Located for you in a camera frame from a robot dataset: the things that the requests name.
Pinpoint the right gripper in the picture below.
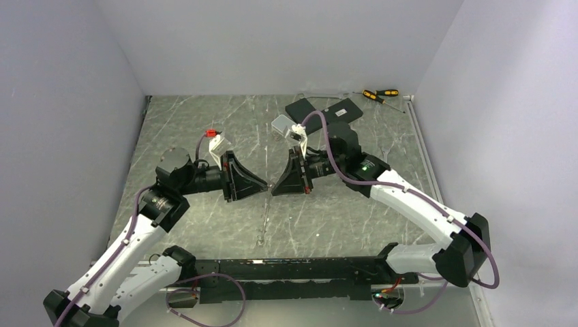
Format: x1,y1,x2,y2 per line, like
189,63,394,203
272,145,345,195

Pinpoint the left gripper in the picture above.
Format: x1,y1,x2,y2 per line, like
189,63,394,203
178,150,268,202

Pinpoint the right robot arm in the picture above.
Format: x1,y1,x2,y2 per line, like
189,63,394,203
271,123,495,287

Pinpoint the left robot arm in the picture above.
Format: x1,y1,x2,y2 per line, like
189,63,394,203
43,148,268,326

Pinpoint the white rectangular box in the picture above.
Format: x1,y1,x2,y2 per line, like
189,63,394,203
271,114,301,141

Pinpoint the black rectangular box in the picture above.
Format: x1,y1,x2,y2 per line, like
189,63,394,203
322,98,363,125

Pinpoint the silver wrench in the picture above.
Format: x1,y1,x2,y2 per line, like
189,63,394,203
380,146,391,169

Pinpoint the yellow black screwdriver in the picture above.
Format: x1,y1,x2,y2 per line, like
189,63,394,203
354,89,399,97
363,95,405,113

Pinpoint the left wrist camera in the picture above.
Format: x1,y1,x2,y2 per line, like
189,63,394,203
205,129,232,168

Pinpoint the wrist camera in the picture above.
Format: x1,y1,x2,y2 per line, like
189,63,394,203
285,124,307,157
205,129,232,168

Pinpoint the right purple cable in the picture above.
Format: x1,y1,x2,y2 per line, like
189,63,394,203
300,110,501,290

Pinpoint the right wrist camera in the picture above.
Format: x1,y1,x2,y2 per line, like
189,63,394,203
285,124,307,157

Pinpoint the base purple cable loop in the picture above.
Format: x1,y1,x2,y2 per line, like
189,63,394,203
165,272,247,327

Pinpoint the black base frame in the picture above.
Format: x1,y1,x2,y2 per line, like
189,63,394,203
165,247,419,304

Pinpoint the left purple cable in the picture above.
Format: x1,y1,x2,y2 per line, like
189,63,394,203
53,185,157,327

